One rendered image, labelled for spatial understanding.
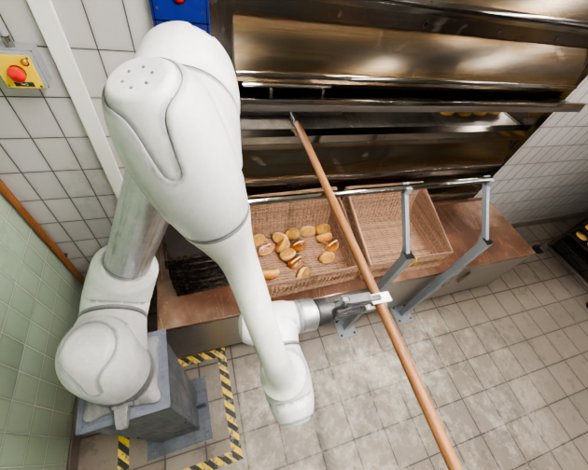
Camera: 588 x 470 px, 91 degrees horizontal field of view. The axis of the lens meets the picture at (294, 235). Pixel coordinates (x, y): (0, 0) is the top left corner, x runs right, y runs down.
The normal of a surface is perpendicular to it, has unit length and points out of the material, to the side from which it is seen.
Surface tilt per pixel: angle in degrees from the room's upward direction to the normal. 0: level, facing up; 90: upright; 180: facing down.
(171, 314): 0
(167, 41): 11
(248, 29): 70
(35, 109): 90
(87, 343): 6
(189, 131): 63
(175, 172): 78
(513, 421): 0
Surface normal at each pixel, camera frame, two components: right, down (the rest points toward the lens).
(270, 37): 0.32, 0.54
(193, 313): 0.16, -0.60
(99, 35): 0.28, 0.79
